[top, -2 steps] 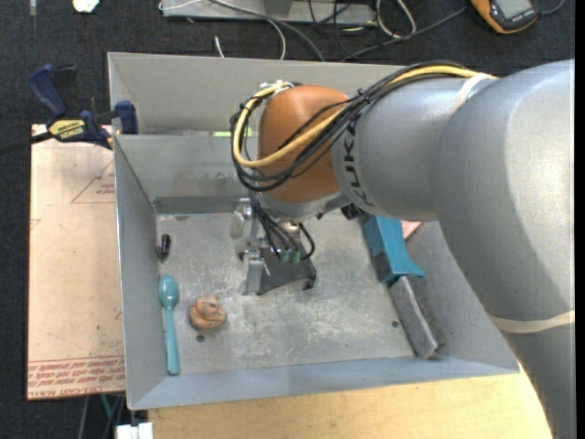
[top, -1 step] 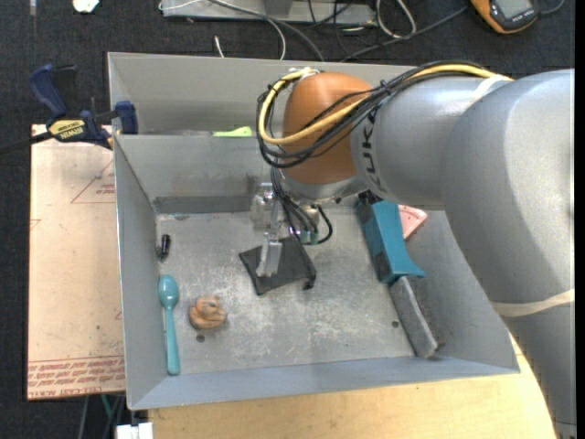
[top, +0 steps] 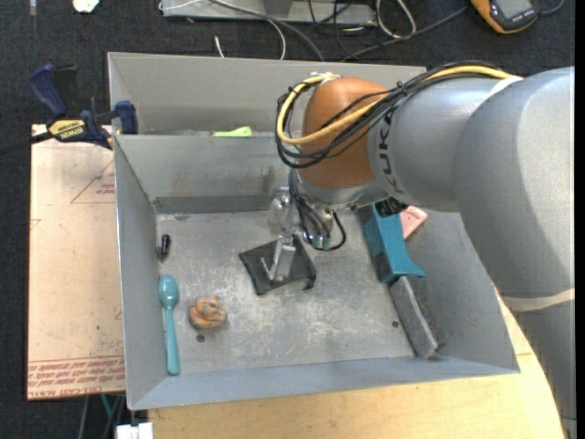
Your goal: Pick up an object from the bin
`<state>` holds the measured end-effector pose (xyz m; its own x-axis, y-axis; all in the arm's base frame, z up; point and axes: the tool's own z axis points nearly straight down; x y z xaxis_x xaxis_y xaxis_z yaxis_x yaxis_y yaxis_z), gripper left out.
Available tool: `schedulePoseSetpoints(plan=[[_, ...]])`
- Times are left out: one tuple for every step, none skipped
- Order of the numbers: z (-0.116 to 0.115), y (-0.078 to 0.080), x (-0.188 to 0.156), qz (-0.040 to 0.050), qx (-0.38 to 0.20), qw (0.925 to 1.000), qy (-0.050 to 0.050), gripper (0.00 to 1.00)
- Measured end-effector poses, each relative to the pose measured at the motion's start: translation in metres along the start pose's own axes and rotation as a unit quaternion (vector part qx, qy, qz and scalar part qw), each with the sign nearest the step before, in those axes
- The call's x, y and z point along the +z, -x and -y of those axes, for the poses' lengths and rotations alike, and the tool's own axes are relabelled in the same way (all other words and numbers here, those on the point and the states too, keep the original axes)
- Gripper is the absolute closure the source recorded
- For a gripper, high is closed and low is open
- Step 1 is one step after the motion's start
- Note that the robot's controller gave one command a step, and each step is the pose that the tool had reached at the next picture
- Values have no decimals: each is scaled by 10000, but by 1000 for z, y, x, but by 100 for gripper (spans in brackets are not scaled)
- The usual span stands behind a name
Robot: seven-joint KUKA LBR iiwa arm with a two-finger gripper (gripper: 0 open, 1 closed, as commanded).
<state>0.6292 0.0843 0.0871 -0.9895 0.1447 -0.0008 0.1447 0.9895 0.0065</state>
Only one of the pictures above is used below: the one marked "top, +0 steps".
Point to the teal plastic spoon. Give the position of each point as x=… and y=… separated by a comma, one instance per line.
x=168, y=295

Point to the small black cylinder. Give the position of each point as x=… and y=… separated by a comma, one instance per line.
x=165, y=244

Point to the grey metal bin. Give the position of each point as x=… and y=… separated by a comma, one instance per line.
x=274, y=332

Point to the brown cardboard board red print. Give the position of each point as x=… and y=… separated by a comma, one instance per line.
x=73, y=268

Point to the black square cloth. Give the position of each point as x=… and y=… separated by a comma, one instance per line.
x=256, y=268

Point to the orange-brown toy pretzel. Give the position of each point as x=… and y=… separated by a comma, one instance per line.
x=206, y=313

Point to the pink flat thing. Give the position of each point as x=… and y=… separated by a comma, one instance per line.
x=413, y=220

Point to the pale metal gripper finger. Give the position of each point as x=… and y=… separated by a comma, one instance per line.
x=285, y=263
x=273, y=268

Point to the light green flat thing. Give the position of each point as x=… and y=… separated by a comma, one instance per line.
x=235, y=131

